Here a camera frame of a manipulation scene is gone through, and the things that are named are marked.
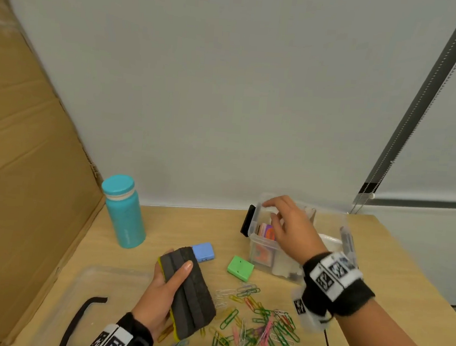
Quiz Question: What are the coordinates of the brown cardboard box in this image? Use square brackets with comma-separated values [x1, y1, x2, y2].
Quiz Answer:
[0, 0, 122, 346]

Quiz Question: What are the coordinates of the pile of colourful paper clips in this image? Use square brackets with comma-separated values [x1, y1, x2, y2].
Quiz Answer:
[156, 276, 305, 346]

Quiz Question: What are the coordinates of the black wristband with markers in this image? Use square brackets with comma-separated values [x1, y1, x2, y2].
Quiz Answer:
[86, 308, 157, 346]
[298, 249, 379, 322]

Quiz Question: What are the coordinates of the small green plastic block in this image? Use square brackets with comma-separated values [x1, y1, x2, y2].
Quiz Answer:
[226, 255, 256, 282]

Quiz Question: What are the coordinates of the black left wristband with markers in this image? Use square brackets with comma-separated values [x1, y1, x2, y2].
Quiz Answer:
[86, 308, 157, 346]

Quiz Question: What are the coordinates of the person's left hand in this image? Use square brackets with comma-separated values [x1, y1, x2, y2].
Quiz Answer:
[128, 256, 194, 344]

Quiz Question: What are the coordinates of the clear plastic storage box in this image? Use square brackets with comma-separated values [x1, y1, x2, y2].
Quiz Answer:
[236, 191, 364, 291]

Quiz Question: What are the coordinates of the small blue plastic block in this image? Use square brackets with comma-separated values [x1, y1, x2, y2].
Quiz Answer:
[191, 241, 216, 264]

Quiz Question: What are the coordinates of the pink and orange eraser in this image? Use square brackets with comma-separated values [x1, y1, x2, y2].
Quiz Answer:
[256, 222, 278, 243]

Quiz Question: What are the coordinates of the black right wristband with markers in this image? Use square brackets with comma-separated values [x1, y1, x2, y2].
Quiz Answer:
[298, 249, 379, 322]

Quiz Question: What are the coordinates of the orange patterned packet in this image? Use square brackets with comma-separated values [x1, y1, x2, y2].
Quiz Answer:
[252, 241, 277, 267]

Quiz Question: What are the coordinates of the person's right hand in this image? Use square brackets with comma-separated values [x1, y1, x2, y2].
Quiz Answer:
[257, 193, 335, 268]

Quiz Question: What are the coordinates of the teal water bottle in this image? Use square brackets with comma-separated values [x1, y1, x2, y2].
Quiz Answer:
[97, 173, 151, 250]

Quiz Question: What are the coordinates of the black felt whiteboard eraser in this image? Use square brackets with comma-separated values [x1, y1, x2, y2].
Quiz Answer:
[152, 244, 222, 345]

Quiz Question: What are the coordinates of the clear lid with black handle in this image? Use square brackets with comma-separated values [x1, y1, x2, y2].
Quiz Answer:
[27, 260, 159, 346]

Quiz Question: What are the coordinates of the person's right forearm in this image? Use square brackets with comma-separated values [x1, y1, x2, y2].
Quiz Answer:
[332, 293, 450, 346]

